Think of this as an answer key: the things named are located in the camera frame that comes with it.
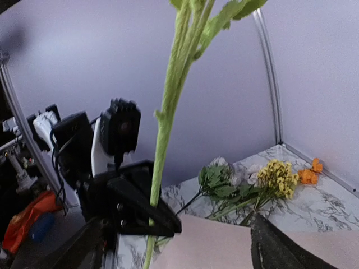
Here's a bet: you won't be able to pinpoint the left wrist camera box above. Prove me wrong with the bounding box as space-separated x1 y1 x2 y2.
100 98 141 156

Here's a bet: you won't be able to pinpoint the red cloth outside cell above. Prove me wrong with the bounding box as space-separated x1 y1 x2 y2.
3 191 62 254

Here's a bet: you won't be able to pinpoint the yellow small flower bunch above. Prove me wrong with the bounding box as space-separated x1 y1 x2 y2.
240 159 299 226

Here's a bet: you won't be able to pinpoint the aluminium frame left post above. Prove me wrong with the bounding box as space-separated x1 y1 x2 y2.
1 49 61 194

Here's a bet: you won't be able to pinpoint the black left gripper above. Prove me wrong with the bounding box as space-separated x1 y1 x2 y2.
52 111 182 237

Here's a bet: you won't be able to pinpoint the white flower bunch green leaves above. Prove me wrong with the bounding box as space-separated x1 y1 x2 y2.
176 157 263 220

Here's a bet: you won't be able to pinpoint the aluminium frame post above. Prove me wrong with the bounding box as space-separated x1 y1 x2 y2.
252 8 359 197
1 49 61 194

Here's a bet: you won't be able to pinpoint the peach flower long green stem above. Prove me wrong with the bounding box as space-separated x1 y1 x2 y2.
142 0 269 269

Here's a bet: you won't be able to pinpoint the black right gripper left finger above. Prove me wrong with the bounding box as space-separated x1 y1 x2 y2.
16 217 117 268

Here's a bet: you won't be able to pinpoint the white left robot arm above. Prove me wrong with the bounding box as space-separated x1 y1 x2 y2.
27 99 182 237

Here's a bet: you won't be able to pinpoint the orange flower stem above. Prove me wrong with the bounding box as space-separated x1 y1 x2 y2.
298 158 324 184

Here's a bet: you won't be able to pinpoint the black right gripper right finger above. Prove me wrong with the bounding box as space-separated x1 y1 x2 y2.
251 214 335 269

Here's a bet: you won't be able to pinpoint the pink wrapping paper sheet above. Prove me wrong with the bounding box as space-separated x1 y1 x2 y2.
150 214 359 269

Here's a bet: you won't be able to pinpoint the blue object outside cell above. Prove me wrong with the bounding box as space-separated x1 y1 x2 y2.
29 212 55 243

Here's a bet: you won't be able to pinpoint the aluminium frame right post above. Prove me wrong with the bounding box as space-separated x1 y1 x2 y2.
252 8 359 197

